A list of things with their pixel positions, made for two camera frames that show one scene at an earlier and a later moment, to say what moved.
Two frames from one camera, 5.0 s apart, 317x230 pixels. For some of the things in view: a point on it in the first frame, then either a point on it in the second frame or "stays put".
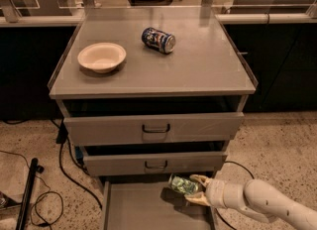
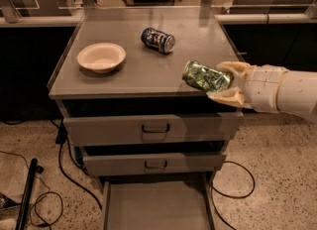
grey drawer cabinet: [154, 96] stays put
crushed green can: [182, 184] -> [207, 77]
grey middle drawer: [158, 160] stays put
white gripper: [218, 191] -> [264, 86]
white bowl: [102, 57] stays put
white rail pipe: [264, 18] stays put
